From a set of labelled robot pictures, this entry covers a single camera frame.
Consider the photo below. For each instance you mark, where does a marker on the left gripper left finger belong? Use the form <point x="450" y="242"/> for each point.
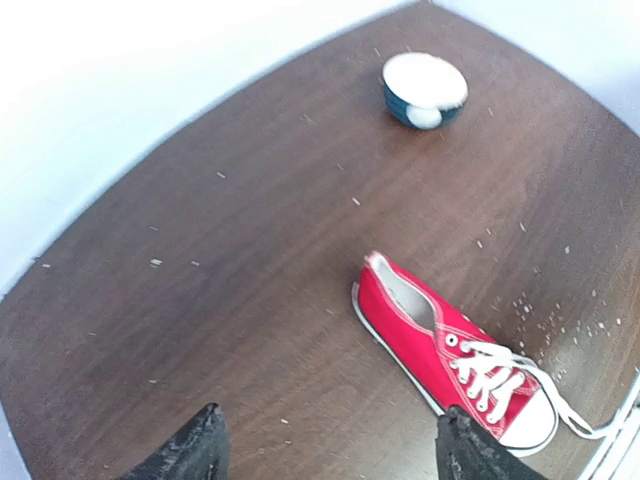
<point x="200" y="449"/>

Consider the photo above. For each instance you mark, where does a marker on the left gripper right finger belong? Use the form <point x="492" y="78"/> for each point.
<point x="466" y="451"/>

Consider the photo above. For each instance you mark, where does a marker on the white shoelace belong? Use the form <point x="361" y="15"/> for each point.
<point x="509" y="392"/>

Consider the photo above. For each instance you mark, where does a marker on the red canvas sneaker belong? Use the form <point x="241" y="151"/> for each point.
<point x="419" y="329"/>

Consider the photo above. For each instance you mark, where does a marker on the scattered rice grains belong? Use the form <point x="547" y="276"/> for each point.
<point x="564" y="289"/>

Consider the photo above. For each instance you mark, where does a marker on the blue white polka-dot bowl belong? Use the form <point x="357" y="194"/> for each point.
<point x="423" y="91"/>

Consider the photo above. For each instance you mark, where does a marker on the front aluminium rail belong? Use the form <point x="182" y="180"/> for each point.
<point x="617" y="457"/>

